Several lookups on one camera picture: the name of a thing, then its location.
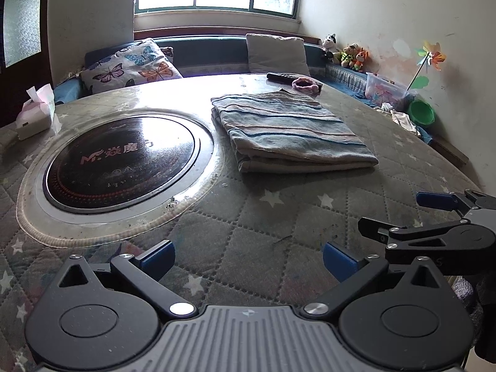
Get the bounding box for round built-in induction cooker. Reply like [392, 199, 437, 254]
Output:
[16, 104, 226, 247]

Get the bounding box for butterfly print pillow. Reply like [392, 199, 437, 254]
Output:
[79, 38, 184, 95]

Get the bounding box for plain beige pillow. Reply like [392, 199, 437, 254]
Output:
[246, 33, 311, 77]

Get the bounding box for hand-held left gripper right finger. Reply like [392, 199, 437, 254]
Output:
[302, 242, 451, 319]

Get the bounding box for dark wooden door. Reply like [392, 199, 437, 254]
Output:
[0, 0, 53, 90]

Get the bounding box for blue corner sofa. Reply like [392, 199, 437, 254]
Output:
[52, 35, 435, 148]

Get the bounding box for colourful toy pinwheel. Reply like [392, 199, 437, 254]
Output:
[406, 40, 447, 92]

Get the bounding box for pink tissue box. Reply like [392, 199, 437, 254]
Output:
[16, 84, 61, 141]

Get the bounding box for black remote control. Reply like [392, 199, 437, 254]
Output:
[266, 72, 302, 83]

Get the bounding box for orange plush toy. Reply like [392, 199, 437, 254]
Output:
[352, 48, 370, 71]

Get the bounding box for blue pink striped towel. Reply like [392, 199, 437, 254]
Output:
[211, 91, 379, 174]

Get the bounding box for pink hair band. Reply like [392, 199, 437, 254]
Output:
[291, 77, 323, 95]

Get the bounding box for stuffed toy animals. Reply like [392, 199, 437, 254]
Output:
[340, 43, 359, 69]

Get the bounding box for person's right forearm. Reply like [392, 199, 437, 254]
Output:
[451, 273, 496, 363]

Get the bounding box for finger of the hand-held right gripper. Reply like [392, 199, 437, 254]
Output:
[358, 216, 472, 250]
[416, 189, 484, 218]

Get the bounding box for crumpled white cloth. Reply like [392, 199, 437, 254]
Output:
[381, 102, 422, 137]

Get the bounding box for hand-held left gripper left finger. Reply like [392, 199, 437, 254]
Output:
[58, 240, 197, 321]

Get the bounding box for clear plastic storage box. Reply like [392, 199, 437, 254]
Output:
[365, 71, 418, 110]

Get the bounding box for black white cow plush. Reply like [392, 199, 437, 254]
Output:
[321, 33, 339, 61]

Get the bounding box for green plastic bucket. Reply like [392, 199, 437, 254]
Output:
[408, 99, 436, 125]

